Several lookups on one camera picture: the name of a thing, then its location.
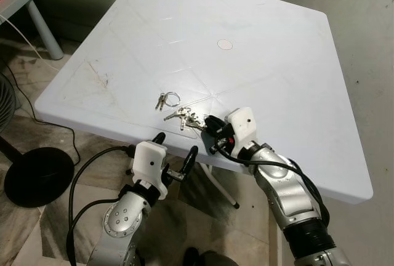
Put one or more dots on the white table leg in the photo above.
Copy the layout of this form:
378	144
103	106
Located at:
225	191

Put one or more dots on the round table centre cap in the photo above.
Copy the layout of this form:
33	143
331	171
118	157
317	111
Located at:
225	44

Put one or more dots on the black round fan base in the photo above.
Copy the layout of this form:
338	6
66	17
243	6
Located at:
37	177

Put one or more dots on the black fan grille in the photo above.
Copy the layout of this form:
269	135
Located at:
5	103

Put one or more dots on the large silver key bunch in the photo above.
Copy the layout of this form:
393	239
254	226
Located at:
183	117

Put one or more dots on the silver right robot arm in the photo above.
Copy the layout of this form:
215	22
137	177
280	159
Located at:
283	192

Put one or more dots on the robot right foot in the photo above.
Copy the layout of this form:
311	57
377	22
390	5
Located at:
212	258

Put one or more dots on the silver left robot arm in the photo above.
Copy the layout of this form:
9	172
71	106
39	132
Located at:
123	223

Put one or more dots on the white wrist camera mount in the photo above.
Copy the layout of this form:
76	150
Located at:
242	124
149	164

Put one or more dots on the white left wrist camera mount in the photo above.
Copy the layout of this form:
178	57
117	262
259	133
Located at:
149	164

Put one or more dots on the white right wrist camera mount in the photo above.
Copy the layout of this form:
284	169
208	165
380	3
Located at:
242	124

